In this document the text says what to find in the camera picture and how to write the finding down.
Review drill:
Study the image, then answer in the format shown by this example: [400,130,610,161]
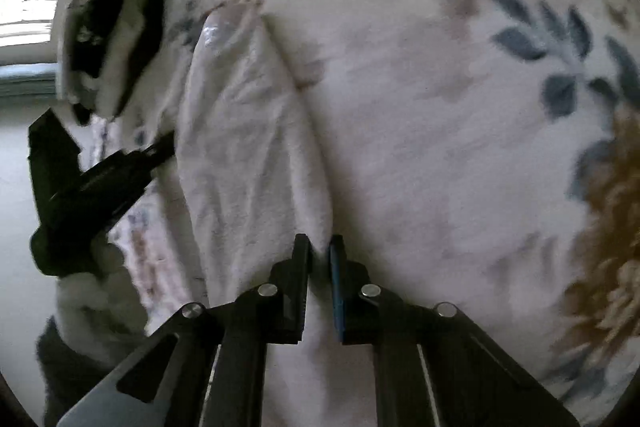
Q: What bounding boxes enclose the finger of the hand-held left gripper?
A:
[107,131,177,184]

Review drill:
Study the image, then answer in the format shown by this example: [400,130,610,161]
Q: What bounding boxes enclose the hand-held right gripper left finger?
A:
[55,234,314,427]

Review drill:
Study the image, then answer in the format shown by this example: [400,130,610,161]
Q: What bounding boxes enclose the floral bed sheet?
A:
[87,0,640,427]

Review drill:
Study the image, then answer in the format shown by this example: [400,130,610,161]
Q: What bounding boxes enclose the black and white cloth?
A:
[56,0,170,126]

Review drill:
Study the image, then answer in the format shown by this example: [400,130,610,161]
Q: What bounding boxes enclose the white small garment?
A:
[172,4,346,427]

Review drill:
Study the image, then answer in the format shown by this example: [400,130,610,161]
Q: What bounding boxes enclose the dark grey cloth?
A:
[34,316,151,427]

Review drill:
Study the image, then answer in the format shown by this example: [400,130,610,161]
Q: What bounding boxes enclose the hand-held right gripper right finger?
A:
[327,235,582,427]

